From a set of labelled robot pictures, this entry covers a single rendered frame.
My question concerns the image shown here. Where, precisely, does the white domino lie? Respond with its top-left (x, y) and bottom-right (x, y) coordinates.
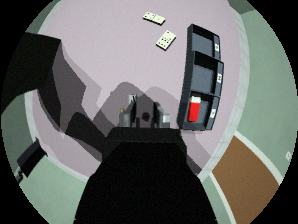
top-left (156, 30), bottom-right (176, 50)
top-left (143, 12), bottom-right (165, 25)

